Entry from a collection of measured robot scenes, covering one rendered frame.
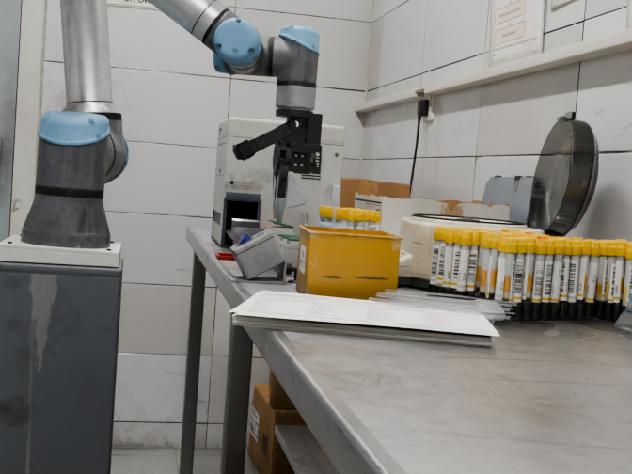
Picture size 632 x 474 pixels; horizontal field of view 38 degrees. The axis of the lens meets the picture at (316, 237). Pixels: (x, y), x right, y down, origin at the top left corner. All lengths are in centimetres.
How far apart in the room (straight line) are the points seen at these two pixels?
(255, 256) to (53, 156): 39
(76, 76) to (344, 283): 72
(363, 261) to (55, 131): 60
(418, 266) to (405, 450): 94
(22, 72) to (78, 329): 191
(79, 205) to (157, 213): 182
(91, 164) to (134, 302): 187
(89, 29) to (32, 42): 162
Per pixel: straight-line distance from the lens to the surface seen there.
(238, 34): 156
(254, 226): 198
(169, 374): 348
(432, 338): 103
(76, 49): 176
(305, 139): 171
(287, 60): 170
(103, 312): 156
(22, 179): 335
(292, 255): 157
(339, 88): 349
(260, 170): 209
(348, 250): 127
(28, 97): 336
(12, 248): 157
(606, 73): 178
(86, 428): 160
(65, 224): 158
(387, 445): 62
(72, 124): 159
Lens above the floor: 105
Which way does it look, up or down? 4 degrees down
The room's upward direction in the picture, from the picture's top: 4 degrees clockwise
